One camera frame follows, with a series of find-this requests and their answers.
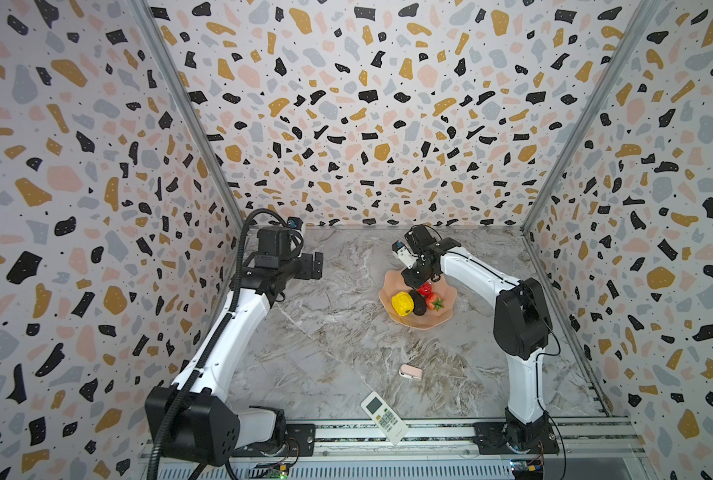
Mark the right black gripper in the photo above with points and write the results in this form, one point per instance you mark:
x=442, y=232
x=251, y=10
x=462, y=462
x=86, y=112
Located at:
x=423, y=267

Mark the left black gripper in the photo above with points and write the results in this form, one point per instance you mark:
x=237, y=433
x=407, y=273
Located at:
x=306, y=272

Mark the red yellow mango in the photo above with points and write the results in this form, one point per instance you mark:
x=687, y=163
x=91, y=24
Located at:
x=426, y=290

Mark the red strawberry fake fruit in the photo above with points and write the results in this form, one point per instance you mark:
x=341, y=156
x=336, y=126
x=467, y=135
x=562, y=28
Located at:
x=435, y=302

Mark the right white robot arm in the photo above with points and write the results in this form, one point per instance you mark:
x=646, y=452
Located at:
x=522, y=326

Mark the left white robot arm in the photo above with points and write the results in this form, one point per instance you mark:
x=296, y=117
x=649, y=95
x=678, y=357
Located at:
x=191, y=419

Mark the pink wavy fruit bowl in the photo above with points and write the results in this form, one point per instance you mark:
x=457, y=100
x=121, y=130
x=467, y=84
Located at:
x=394, y=283

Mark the dark avocado fake fruit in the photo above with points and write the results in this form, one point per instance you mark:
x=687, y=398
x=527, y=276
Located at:
x=419, y=303

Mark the yellow lemon fake fruit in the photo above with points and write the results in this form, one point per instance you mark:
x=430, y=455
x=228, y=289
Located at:
x=403, y=303

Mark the small pink case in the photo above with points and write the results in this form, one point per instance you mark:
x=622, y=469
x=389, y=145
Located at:
x=411, y=372

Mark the white remote control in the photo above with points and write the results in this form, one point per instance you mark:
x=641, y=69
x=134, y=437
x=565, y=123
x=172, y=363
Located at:
x=385, y=417

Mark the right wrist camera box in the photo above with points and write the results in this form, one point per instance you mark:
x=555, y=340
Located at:
x=414, y=246

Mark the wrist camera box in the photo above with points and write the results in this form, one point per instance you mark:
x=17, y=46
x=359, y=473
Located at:
x=281, y=243
x=414, y=246

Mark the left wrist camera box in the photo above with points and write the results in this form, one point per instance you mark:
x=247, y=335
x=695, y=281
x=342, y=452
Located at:
x=281, y=243

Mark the aluminium back floor rail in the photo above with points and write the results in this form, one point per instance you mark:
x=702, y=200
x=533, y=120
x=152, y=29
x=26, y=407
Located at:
x=405, y=227

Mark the aluminium floor rail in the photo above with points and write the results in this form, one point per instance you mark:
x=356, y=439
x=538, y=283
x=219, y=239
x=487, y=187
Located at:
x=562, y=317
x=405, y=227

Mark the aluminium right floor rail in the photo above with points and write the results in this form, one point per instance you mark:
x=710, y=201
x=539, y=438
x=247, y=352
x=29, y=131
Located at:
x=562, y=317

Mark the aluminium front mounting rail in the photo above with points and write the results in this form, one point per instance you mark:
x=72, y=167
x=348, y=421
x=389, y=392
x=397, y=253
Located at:
x=573, y=448

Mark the aluminium corner post left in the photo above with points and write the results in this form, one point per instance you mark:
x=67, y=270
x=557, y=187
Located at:
x=160, y=53

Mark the aluminium corner post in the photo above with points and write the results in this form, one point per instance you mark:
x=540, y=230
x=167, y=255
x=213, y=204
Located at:
x=160, y=53
x=642, y=16

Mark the aluminium corner post right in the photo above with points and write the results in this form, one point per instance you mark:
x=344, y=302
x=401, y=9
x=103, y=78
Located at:
x=642, y=16

